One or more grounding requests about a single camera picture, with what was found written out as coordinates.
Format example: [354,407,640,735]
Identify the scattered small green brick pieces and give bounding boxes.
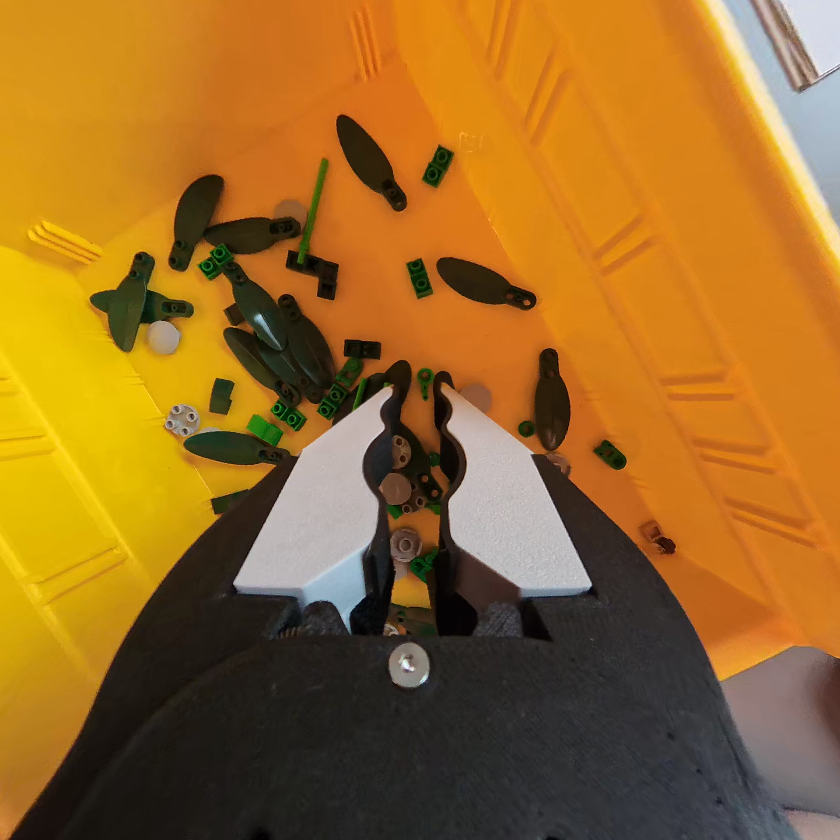
[197,144,627,585]

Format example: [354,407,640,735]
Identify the black angled brick plate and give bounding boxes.
[285,249,340,301]

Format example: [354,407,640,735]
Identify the yellow plastic bin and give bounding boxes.
[0,0,840,828]

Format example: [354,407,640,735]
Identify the scattered grey round brick pieces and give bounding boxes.
[146,199,572,562]

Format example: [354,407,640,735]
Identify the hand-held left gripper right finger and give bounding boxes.
[430,382,595,636]

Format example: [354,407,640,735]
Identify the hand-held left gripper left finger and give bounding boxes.
[231,386,403,636]

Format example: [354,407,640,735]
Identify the thin green brick bar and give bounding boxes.
[297,157,330,266]

